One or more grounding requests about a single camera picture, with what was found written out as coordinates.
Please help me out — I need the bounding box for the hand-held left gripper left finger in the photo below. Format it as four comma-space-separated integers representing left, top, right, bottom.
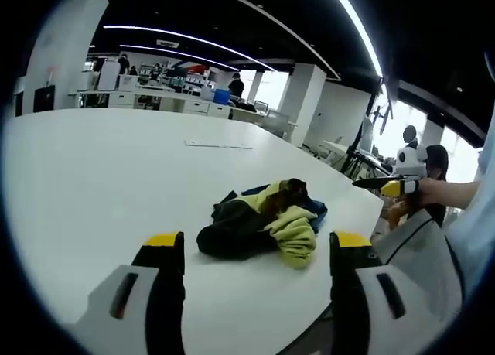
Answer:
73, 230, 187, 355

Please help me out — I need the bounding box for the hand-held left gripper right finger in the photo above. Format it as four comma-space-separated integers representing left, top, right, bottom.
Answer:
329, 230, 463, 355

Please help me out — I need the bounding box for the yellow-green and black garment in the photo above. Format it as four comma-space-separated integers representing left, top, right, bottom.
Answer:
196, 178, 329, 271

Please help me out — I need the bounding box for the white template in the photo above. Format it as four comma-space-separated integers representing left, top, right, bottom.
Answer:
183, 138, 254, 151

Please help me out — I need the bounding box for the person's right hand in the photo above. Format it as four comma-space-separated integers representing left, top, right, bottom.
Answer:
410, 178, 441, 211

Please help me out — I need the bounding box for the grey chair with black trim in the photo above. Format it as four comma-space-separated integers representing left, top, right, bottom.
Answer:
374, 209, 464, 313

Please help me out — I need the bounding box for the black tripod stand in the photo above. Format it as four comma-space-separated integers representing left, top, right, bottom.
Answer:
340, 144, 392, 180

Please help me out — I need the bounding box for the person's light blue shirt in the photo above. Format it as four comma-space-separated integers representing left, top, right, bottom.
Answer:
443, 111, 495, 298

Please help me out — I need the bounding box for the long ceiling light strip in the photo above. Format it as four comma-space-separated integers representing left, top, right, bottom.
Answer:
325, 0, 385, 80
103, 24, 278, 73
118, 43, 241, 72

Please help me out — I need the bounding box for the row of white office desks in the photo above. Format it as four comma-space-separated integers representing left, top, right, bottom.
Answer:
68, 84, 271, 121

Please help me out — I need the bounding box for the white whiteboard panel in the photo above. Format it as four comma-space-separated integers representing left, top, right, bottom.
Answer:
97, 60, 119, 91

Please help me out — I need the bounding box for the black cabinet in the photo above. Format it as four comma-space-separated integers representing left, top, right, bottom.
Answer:
32, 84, 56, 114

